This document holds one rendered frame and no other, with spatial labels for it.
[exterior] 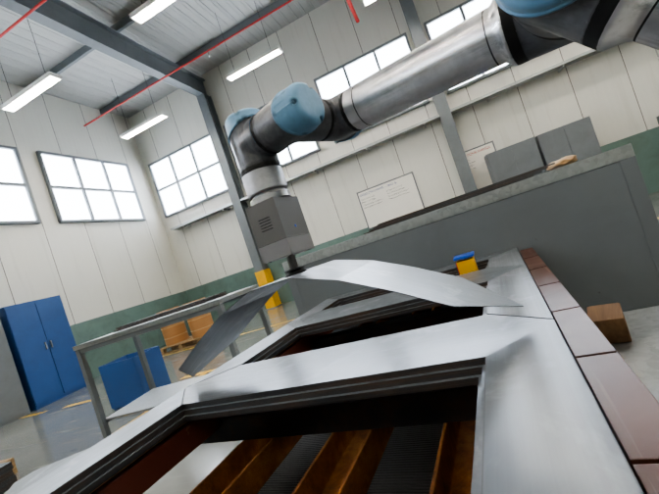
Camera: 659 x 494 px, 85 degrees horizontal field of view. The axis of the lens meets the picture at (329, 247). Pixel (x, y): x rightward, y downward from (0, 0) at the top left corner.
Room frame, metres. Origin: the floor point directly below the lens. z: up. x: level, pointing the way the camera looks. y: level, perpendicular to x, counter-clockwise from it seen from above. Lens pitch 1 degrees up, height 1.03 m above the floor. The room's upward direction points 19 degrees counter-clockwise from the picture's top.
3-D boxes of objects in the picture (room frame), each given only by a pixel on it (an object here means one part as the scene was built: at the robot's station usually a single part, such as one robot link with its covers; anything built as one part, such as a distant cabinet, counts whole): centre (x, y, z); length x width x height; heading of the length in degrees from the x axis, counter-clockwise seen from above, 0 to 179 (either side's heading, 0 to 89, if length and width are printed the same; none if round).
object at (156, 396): (3.41, 1.65, 0.49); 1.60 x 0.70 x 0.99; 75
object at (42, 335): (7.02, 5.96, 0.98); 1.00 x 0.49 x 1.95; 161
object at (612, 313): (0.75, -0.50, 0.71); 0.10 x 0.06 x 0.05; 144
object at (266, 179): (0.66, 0.07, 1.18); 0.08 x 0.08 x 0.05
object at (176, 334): (8.38, 3.72, 0.47); 1.32 x 0.80 x 0.95; 71
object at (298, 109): (0.60, -0.01, 1.26); 0.11 x 0.11 x 0.08; 48
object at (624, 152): (1.62, -0.49, 1.03); 1.30 x 0.60 x 0.04; 65
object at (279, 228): (0.66, 0.08, 1.10); 0.10 x 0.09 x 0.16; 64
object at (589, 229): (1.36, -0.37, 0.51); 1.30 x 0.04 x 1.01; 65
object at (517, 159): (8.04, -4.50, 0.98); 1.00 x 0.48 x 1.95; 71
